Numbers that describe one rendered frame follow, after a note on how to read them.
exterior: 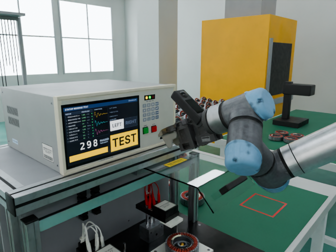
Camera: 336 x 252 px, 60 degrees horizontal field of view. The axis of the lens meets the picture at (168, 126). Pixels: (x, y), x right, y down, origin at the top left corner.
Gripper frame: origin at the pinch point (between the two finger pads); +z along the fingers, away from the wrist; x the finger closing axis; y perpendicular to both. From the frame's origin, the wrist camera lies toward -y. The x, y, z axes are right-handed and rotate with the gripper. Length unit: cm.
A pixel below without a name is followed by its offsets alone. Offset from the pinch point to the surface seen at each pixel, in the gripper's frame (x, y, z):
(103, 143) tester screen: -16.1, -1.9, 6.9
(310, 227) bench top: 53, 53, -10
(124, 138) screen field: -8.5, -1.6, 7.0
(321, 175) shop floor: 309, 97, 72
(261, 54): 327, -74, 100
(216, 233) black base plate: 21.2, 41.3, 10.2
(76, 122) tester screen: -24.0, -8.5, 3.9
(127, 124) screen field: -7.4, -5.4, 5.3
